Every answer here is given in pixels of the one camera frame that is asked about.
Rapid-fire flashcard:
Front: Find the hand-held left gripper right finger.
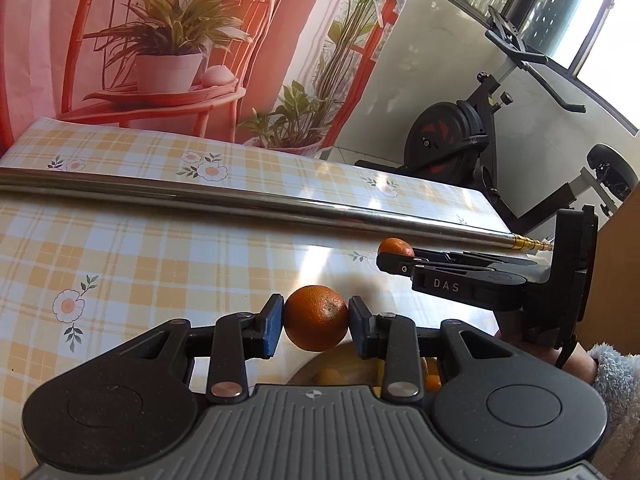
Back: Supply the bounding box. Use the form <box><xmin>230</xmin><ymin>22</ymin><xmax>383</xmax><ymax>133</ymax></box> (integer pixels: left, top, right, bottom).
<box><xmin>348</xmin><ymin>296</ymin><xmax>526</xmax><ymax>403</ymax></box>

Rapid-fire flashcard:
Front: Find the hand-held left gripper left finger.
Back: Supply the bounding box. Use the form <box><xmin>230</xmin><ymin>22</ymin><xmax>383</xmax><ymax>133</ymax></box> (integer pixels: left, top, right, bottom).
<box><xmin>107</xmin><ymin>294</ymin><xmax>285</xmax><ymax>405</ymax></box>

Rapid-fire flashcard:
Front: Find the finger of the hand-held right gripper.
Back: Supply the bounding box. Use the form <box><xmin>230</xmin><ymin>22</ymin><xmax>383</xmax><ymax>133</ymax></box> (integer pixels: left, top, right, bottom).
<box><xmin>376</xmin><ymin>252</ymin><xmax>553</xmax><ymax>311</ymax></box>
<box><xmin>413</xmin><ymin>247</ymin><xmax>506</xmax><ymax>264</ymax></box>

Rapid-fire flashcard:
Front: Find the orange mandarin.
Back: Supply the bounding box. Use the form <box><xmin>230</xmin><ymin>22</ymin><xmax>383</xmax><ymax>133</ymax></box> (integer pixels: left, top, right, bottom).
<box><xmin>283</xmin><ymin>285</ymin><xmax>350</xmax><ymax>352</ymax></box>

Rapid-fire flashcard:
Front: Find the wooden bowl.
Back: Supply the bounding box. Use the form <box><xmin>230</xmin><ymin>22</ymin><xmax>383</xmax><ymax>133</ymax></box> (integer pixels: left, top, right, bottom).
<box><xmin>289</xmin><ymin>342</ymin><xmax>443</xmax><ymax>396</ymax></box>

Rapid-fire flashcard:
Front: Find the small orange tangerine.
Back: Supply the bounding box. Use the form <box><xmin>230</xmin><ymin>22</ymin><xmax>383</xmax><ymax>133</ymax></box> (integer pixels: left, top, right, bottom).
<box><xmin>378</xmin><ymin>237</ymin><xmax>416</xmax><ymax>258</ymax></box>

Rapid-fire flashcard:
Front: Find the person's right hand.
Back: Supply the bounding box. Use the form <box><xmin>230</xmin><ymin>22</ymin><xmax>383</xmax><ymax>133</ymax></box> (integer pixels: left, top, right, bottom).
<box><xmin>497</xmin><ymin>332</ymin><xmax>598</xmax><ymax>381</ymax></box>

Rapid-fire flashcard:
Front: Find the brown wooden board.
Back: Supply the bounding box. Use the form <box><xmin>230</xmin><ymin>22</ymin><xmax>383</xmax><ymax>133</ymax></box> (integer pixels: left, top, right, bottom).
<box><xmin>595</xmin><ymin>200</ymin><xmax>640</xmax><ymax>348</ymax></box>

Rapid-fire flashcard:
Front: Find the black exercise bike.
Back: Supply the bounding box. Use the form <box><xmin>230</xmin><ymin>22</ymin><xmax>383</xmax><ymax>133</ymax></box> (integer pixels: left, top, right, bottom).
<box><xmin>355</xmin><ymin>5</ymin><xmax>640</xmax><ymax>241</ymax></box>

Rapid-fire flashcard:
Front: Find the metal telescopic pole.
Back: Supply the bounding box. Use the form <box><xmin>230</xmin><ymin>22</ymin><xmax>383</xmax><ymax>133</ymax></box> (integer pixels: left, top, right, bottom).
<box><xmin>0</xmin><ymin>167</ymin><xmax>555</xmax><ymax>256</ymax></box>

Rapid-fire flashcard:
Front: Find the yellow plaid floral tablecloth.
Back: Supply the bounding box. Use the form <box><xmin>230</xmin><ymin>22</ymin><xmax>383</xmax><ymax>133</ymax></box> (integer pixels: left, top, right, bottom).
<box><xmin>0</xmin><ymin>117</ymin><xmax>538</xmax><ymax>466</ymax></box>

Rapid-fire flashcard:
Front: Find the printed room backdrop cloth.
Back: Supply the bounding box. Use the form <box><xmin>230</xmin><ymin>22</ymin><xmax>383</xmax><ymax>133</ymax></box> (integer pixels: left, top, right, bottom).
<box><xmin>0</xmin><ymin>0</ymin><xmax>421</xmax><ymax>161</ymax></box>

